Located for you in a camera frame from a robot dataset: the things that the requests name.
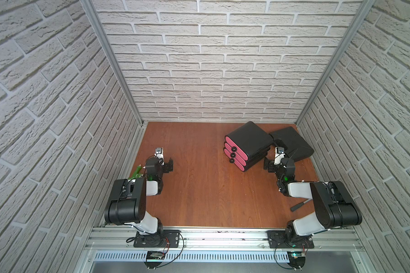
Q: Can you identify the controller box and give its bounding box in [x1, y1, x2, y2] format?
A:
[146, 251, 166, 260]
[287, 252, 306, 268]

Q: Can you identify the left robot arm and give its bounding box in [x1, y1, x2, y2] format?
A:
[104, 154, 179, 248]

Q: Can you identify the green flashlight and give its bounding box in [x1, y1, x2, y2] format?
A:
[128, 164, 145, 180]

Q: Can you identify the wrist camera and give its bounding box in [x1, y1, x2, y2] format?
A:
[274, 147, 285, 164]
[154, 147, 164, 158]

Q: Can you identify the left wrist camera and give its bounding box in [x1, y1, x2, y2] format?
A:
[154, 147, 164, 158]

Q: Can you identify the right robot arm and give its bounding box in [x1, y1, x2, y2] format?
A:
[264, 158, 363, 250]

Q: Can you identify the right controller box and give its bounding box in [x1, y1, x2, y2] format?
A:
[287, 252, 306, 268]

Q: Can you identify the black plastic tool case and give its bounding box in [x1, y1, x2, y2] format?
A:
[270, 127, 314, 162]

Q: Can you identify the black drawer cabinet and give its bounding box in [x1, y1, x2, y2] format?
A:
[226, 121, 273, 171]

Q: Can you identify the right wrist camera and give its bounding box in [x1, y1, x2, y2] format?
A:
[274, 147, 285, 164]

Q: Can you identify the pink top drawer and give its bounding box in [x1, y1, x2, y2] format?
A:
[225, 136, 249, 160]

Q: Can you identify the left controller box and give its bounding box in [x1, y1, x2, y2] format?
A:
[146, 251, 166, 260]

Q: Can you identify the aluminium front rail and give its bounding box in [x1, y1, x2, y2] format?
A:
[84, 226, 364, 252]

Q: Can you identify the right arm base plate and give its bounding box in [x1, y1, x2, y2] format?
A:
[266, 230, 314, 249]

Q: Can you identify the black handled hammer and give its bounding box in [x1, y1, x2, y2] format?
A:
[290, 199, 311, 212]

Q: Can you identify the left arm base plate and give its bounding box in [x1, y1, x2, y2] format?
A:
[133, 230, 181, 248]

